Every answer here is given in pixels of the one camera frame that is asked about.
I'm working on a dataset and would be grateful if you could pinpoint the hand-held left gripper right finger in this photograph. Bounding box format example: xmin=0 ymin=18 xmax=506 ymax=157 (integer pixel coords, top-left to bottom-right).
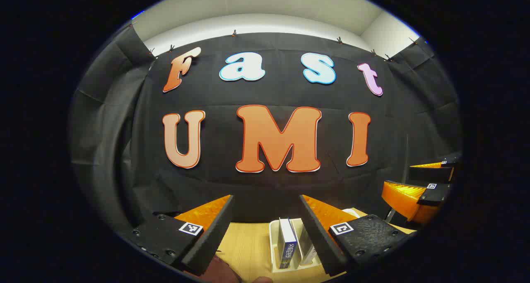
xmin=299 ymin=194 xmax=418 ymax=276

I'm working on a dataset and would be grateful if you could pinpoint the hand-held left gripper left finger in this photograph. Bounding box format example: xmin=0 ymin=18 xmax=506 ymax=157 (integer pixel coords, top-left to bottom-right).
xmin=118 ymin=194 xmax=236 ymax=277

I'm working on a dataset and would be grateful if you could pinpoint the grey book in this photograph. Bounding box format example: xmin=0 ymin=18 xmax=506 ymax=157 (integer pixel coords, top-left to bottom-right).
xmin=299 ymin=225 xmax=317 ymax=266

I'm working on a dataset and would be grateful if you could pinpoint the red-brown schoolbag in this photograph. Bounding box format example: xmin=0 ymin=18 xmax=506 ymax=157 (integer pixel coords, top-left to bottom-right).
xmin=201 ymin=255 xmax=243 ymax=283

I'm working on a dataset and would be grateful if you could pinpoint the blue book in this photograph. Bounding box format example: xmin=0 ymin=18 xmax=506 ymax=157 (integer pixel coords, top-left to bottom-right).
xmin=277 ymin=218 xmax=299 ymax=269

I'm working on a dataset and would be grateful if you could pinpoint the white bookshelf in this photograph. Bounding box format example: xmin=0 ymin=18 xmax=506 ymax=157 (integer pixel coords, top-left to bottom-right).
xmin=268 ymin=208 xmax=361 ymax=273

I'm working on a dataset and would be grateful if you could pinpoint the black backdrop cloth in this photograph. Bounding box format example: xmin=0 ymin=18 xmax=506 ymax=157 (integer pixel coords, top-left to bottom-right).
xmin=68 ymin=24 xmax=462 ymax=242

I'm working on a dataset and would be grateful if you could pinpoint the row of small cloth clamps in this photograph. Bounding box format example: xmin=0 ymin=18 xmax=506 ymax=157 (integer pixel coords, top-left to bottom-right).
xmin=128 ymin=21 xmax=419 ymax=64

